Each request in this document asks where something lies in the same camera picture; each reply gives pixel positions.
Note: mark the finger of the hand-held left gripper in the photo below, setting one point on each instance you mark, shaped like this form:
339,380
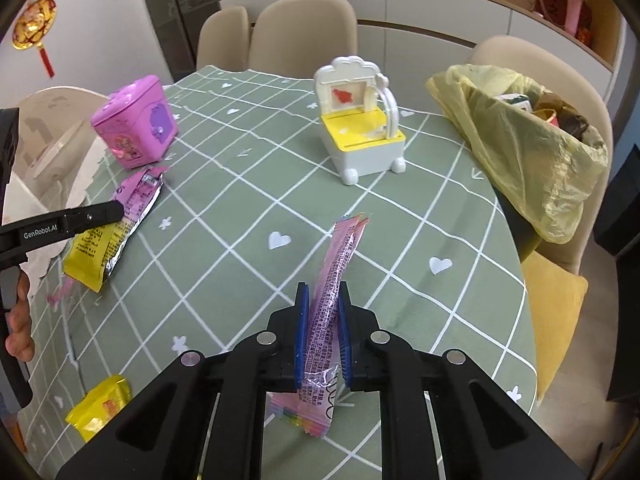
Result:
75,222

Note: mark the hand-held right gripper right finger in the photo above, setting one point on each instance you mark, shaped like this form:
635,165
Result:
345,335

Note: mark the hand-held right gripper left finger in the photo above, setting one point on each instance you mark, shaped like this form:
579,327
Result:
301,330

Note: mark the long pink wrapper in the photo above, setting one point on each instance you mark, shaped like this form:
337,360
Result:
322,320

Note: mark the purple yellow wrapper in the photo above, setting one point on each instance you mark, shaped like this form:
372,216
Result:
142,195

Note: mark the yellow plastic bag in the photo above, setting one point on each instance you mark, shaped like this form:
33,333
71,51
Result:
525,160

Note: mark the green white carton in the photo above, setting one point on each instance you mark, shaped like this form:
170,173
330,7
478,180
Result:
515,102

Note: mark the red paper cup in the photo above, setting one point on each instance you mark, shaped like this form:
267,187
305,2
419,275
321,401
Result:
553,119

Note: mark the person's left hand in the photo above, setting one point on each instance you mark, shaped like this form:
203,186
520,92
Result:
20,335

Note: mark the white mesh food cover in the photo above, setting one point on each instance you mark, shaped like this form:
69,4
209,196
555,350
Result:
45,195

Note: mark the beige chair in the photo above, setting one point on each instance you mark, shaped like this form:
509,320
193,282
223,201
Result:
225,35
505,52
60,105
305,35

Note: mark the pink wrapper scrap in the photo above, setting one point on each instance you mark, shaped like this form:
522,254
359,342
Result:
62,294

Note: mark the pink toy box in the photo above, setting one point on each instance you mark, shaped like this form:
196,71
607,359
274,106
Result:
135,120

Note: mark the red gold hanging ornament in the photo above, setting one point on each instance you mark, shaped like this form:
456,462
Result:
32,25

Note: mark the green checked tablecloth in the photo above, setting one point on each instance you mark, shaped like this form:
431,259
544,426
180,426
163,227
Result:
250,185

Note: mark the small yellow snack packet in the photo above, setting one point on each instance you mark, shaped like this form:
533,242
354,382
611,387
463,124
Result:
100,405

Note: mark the white yellow toy chair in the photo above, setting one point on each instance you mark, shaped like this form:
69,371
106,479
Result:
360,145

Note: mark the yellow cushion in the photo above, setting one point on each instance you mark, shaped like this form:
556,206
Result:
555,310

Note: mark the dark glass cabinet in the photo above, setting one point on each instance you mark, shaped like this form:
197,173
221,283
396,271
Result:
185,10

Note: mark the dark furniture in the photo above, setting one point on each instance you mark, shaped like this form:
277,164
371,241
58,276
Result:
622,260

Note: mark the white low cabinet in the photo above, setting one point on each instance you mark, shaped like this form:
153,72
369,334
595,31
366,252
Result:
425,20

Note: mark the red brown decoration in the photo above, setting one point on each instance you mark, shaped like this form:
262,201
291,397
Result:
560,0

